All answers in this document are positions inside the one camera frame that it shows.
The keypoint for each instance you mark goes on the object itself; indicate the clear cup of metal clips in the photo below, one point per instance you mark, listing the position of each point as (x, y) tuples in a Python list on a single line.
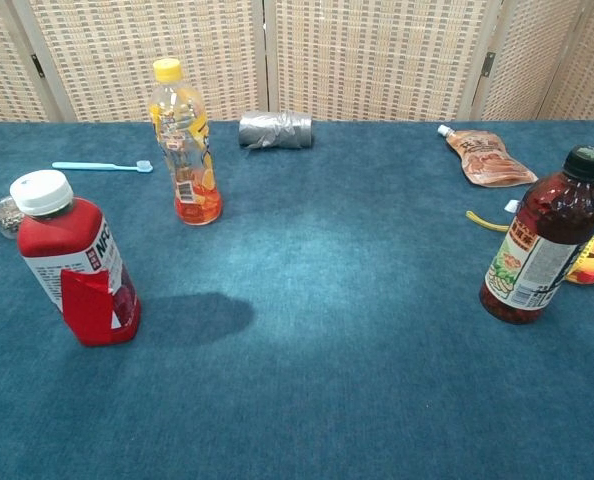
[(3, 220)]

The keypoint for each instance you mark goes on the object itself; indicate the dark tea bottle black cap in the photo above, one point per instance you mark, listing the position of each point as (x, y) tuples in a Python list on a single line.
[(552, 225)]

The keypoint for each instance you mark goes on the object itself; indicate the black screen hinge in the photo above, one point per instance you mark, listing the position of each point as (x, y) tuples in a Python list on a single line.
[(37, 66), (488, 64)]

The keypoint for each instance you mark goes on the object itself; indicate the grey tape-wrapped roll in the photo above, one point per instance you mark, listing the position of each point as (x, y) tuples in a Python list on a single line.
[(277, 131)]

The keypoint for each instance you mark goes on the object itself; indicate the light blue toothbrush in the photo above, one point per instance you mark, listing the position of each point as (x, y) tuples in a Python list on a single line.
[(92, 165)]

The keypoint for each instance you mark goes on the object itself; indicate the woven folding screen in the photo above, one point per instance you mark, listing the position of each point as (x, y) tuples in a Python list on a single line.
[(377, 50)]

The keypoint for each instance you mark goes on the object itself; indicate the red juice bottle white cap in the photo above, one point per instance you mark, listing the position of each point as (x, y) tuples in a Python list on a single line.
[(77, 240)]

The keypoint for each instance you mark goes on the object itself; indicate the orange drink bottle yellow cap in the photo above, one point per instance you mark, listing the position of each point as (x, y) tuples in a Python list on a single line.
[(187, 150)]

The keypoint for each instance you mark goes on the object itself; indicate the blue felt table cover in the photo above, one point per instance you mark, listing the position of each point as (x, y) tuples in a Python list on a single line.
[(327, 350)]

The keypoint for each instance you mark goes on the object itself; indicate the brown spout pouch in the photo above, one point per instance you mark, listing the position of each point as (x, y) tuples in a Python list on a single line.
[(487, 160)]

